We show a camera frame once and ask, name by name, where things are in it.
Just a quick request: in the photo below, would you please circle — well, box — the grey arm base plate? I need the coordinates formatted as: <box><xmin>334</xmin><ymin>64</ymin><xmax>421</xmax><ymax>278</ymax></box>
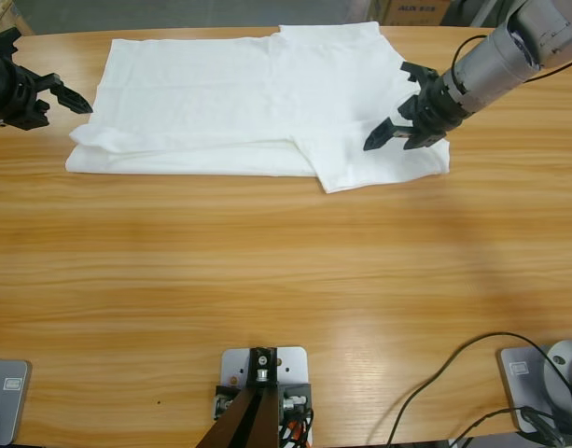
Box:
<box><xmin>0</xmin><ymin>357</ymin><xmax>34</xmax><ymax>447</ymax></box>
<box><xmin>499</xmin><ymin>339</ymin><xmax>572</xmax><ymax>435</ymax></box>

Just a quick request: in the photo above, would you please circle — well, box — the white AUX cardboard box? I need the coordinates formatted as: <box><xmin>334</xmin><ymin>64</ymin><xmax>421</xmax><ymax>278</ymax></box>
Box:
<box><xmin>382</xmin><ymin>0</ymin><xmax>454</xmax><ymax>27</ymax></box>

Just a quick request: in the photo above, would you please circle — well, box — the tangled black cable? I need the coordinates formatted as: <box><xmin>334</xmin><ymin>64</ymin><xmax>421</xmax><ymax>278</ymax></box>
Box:
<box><xmin>446</xmin><ymin>404</ymin><xmax>572</xmax><ymax>448</ymax></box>

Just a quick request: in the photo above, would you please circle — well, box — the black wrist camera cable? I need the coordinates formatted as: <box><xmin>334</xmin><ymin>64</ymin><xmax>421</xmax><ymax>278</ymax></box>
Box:
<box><xmin>452</xmin><ymin>35</ymin><xmax>572</xmax><ymax>85</ymax></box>

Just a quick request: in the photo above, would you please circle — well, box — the orange cable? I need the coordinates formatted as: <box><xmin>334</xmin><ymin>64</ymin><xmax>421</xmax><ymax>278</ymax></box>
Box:
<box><xmin>285</xmin><ymin>417</ymin><xmax>310</xmax><ymax>442</ymax></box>

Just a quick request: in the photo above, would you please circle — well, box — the white mount plate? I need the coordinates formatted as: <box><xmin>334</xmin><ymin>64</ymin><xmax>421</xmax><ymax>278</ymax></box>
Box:
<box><xmin>219</xmin><ymin>345</ymin><xmax>311</xmax><ymax>448</ymax></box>

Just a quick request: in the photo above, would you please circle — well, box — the black corner bracket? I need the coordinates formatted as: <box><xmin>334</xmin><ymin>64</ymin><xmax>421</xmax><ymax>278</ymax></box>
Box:
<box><xmin>213</xmin><ymin>383</ymin><xmax>244</xmax><ymax>417</ymax></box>
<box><xmin>276</xmin><ymin>381</ymin><xmax>314</xmax><ymax>448</ymax></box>

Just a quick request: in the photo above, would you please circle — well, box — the white Unitree t-shirt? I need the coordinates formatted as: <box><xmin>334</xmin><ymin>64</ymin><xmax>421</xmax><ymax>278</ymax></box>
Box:
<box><xmin>63</xmin><ymin>21</ymin><xmax>453</xmax><ymax>196</ymax></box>

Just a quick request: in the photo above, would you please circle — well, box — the wooden crate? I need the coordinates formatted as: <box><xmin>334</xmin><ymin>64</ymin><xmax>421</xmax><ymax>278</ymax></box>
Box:
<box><xmin>0</xmin><ymin>0</ymin><xmax>35</xmax><ymax>36</ymax></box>

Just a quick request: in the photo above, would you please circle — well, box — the dark brown camera post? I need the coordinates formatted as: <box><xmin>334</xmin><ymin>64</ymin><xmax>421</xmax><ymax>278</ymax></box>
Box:
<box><xmin>194</xmin><ymin>345</ymin><xmax>282</xmax><ymax>448</ymax></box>

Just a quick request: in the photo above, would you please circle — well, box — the grey metal rack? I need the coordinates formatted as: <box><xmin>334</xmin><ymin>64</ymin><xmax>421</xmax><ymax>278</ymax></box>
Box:
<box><xmin>441</xmin><ymin>0</ymin><xmax>513</xmax><ymax>27</ymax></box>

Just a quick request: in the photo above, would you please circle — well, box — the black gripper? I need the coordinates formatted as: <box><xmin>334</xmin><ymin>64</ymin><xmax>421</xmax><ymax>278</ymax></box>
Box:
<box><xmin>0</xmin><ymin>49</ymin><xmax>93</xmax><ymax>133</ymax></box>
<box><xmin>362</xmin><ymin>73</ymin><xmax>474</xmax><ymax>152</ymax></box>

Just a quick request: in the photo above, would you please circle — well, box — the long black cable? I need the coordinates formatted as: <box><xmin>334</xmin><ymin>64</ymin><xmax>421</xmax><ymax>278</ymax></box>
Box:
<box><xmin>367</xmin><ymin>331</ymin><xmax>572</xmax><ymax>448</ymax></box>

